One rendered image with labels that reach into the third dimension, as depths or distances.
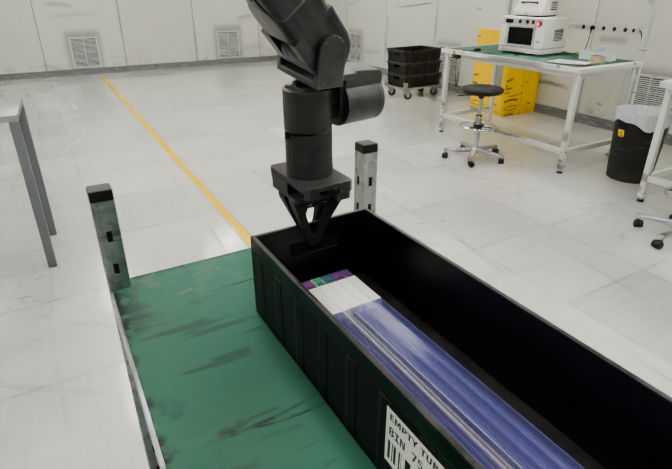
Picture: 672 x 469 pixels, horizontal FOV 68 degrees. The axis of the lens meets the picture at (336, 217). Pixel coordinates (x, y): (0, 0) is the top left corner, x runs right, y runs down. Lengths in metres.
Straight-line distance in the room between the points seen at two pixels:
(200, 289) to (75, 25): 8.75
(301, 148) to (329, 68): 0.10
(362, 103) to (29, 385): 1.87
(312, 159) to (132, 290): 0.33
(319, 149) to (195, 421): 0.32
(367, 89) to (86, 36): 8.88
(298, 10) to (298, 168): 0.18
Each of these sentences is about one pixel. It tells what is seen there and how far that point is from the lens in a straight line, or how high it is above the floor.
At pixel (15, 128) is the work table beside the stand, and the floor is 0.74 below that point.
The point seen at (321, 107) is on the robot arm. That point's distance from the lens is 0.58.
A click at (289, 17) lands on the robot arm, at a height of 1.31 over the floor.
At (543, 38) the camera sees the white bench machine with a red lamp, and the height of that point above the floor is 0.95.
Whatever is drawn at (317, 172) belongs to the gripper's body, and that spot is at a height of 1.14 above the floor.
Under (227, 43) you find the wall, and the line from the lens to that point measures 9.89.
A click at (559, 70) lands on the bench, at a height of 0.77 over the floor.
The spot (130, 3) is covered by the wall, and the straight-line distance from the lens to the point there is 9.48.
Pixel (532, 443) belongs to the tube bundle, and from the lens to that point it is 0.49.
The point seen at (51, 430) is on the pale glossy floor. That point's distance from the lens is 2.04.
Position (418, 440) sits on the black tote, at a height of 1.04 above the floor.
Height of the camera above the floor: 1.34
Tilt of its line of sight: 25 degrees down
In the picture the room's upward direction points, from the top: straight up
